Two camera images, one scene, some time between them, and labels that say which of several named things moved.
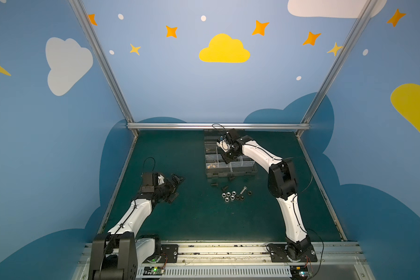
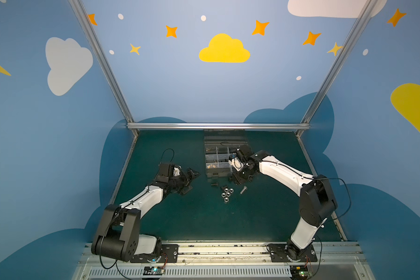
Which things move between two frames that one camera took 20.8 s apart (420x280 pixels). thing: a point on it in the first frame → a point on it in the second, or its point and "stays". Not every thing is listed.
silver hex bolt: (245, 187) stays
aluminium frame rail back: (271, 126) stays
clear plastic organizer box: (216, 164) stays
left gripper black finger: (177, 179) → (192, 174)
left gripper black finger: (172, 197) → (185, 190)
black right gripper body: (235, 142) → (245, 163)
